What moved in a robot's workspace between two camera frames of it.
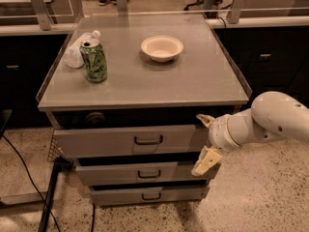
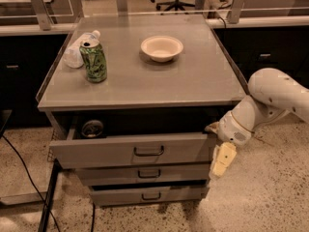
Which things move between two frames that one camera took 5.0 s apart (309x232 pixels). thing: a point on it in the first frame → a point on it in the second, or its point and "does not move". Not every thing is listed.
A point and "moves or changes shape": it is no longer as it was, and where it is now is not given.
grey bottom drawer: (104, 195) does not move
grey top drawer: (88, 142) moves or changes shape
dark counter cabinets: (269, 59) does not move
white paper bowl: (162, 47) does not move
